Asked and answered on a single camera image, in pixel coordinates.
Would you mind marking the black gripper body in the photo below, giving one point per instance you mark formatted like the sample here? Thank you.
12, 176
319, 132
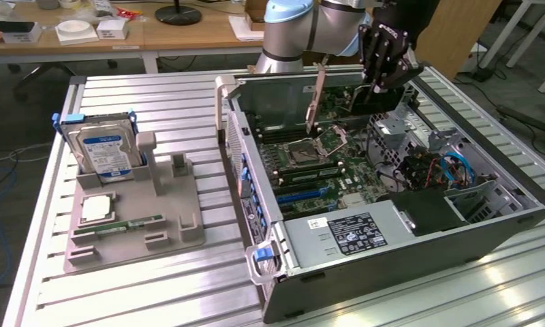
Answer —
386, 54

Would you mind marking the graphics card with metal bracket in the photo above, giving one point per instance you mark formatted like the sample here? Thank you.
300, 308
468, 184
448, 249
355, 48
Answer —
378, 102

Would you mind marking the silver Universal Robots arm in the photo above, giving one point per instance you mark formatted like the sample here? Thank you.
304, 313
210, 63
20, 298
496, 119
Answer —
327, 30

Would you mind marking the blue expansion slot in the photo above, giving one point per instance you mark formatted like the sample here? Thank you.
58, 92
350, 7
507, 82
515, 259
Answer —
300, 197

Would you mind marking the wooden cabinet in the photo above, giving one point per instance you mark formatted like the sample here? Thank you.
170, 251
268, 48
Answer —
463, 30

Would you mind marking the metal disk bay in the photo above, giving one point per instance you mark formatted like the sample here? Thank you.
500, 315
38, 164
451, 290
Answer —
391, 136

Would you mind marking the open socket cover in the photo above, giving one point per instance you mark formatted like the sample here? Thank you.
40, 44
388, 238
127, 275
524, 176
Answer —
334, 139

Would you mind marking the white paper stack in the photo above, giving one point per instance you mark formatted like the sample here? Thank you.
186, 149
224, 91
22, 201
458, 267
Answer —
246, 29

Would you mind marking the CPU socket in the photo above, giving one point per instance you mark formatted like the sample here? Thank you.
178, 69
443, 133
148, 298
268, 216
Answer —
304, 151

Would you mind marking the green motherboard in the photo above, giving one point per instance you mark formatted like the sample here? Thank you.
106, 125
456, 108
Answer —
346, 170

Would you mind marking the black chair base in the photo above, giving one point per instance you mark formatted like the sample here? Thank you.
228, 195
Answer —
40, 73
527, 117

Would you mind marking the wooden desk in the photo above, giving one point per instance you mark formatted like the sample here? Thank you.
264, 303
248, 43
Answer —
186, 37

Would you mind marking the black round lamp base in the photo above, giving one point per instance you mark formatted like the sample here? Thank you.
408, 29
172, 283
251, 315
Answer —
178, 15

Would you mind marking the red packet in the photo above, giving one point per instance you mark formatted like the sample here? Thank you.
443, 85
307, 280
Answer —
131, 14

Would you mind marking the grey power supply unit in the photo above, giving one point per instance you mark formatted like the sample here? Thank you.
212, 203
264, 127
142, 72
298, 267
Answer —
308, 245

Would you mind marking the small white cardboard box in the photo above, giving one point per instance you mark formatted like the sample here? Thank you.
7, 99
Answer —
112, 29

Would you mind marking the black open PC case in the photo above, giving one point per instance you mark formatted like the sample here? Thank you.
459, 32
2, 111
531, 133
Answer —
391, 272

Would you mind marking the white round holder block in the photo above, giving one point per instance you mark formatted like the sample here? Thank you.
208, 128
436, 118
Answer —
76, 32

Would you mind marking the hard disk with blue caddy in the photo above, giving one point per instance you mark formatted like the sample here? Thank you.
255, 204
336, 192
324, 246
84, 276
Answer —
102, 153

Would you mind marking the green RAM stick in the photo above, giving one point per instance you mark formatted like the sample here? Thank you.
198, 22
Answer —
118, 227

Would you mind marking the silver CPU chip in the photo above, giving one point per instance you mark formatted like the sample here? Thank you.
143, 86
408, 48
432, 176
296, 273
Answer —
95, 207

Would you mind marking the grey printed parts rack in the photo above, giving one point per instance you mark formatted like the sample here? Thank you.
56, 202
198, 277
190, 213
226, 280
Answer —
132, 245

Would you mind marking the black and white box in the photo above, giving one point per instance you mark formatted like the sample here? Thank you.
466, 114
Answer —
18, 32

